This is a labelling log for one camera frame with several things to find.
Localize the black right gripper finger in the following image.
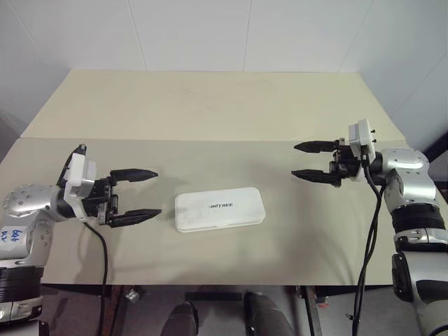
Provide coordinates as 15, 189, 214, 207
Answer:
291, 169, 342, 188
293, 139, 341, 155

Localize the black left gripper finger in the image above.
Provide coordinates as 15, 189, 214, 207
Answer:
110, 168, 159, 183
111, 209, 163, 228

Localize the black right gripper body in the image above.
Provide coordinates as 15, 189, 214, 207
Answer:
328, 139, 362, 181

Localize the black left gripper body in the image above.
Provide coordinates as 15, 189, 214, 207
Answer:
82, 176, 120, 227

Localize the white rectangular case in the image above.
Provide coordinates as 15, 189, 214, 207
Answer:
174, 186, 267, 234

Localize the grey-beige table mat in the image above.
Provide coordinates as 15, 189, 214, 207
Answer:
0, 136, 412, 288

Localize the white label blue handwriting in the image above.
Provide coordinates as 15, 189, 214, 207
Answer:
0, 229, 29, 260

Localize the black flat bar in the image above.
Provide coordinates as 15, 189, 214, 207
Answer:
185, 292, 246, 301

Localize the dark rounded shape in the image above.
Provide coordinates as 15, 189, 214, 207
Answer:
243, 290, 297, 336
163, 301, 200, 336

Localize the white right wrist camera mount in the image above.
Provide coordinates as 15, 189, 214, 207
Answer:
347, 118, 377, 183

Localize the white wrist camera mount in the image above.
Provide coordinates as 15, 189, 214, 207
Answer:
347, 118, 377, 183
57, 143, 98, 222

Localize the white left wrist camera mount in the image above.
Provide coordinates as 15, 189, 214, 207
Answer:
57, 143, 98, 222

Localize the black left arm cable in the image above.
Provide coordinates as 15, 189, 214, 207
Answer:
83, 220, 108, 336

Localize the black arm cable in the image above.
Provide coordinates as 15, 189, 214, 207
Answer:
83, 220, 108, 336
351, 150, 386, 336

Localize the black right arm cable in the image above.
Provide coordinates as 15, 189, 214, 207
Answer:
351, 150, 386, 336

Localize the black metal stand frame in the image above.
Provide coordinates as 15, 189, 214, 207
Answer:
425, 132, 448, 165

